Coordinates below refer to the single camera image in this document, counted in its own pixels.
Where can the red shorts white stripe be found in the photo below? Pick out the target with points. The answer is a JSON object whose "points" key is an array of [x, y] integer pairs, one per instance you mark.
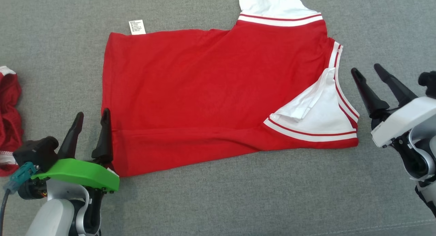
{"points": [[9, 120]]}

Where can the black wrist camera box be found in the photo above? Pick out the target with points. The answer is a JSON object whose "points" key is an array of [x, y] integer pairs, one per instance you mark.
{"points": [[428, 82], [35, 152]]}

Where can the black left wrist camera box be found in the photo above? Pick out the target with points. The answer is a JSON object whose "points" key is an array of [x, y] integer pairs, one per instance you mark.
{"points": [[35, 152]]}

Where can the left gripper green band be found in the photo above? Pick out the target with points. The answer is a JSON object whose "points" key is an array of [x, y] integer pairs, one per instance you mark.
{"points": [[81, 171]]}

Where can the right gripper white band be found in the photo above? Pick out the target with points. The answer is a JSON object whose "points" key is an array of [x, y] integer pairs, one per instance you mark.
{"points": [[405, 118]]}

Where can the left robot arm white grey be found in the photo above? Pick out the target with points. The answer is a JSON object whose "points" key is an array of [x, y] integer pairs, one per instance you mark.
{"points": [[54, 215]]}

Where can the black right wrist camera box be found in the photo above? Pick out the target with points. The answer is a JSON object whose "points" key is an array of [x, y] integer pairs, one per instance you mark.
{"points": [[428, 82]]}

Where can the red basketball jersey white trim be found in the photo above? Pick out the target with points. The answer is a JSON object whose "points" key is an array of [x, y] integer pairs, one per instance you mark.
{"points": [[204, 93]]}

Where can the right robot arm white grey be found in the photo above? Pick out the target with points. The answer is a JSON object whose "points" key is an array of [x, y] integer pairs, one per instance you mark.
{"points": [[420, 161]]}

